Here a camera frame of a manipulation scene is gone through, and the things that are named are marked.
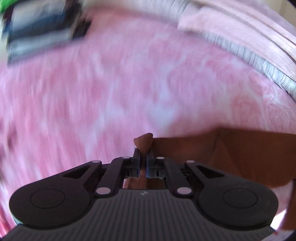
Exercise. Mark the pink folded quilt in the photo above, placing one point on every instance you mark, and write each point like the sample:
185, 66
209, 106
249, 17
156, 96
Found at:
236, 21

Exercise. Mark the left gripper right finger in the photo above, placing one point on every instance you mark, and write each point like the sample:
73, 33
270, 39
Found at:
153, 167

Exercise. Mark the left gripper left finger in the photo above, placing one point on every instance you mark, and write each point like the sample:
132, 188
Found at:
135, 169

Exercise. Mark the grey striped duvet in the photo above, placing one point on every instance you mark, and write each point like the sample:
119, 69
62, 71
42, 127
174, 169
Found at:
173, 11

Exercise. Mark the brown long-sleeve shirt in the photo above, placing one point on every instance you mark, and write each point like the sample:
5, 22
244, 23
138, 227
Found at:
264, 157

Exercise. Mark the pink floral bed blanket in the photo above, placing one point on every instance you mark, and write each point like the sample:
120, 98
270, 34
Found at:
131, 74

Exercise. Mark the dark storage crate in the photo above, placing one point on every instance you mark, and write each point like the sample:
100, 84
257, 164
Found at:
31, 27

